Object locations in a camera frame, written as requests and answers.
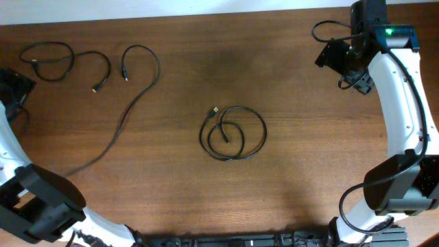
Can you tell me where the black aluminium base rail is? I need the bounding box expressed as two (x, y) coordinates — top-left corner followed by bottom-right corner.
(136, 227), (410, 247)

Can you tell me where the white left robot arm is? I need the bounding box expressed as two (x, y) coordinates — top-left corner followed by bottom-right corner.
(1, 69), (143, 246)

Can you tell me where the coiled black usb cable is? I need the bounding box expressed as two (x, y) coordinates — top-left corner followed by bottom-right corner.
(198, 106), (268, 162)

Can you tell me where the short black usb cable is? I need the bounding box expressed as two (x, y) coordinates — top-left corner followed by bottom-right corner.
(19, 41), (112, 93)

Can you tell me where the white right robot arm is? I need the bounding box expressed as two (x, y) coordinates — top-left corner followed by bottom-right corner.
(316, 22), (438, 246)

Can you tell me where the long black usb cable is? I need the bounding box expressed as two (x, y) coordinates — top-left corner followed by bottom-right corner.
(63, 44), (162, 178)

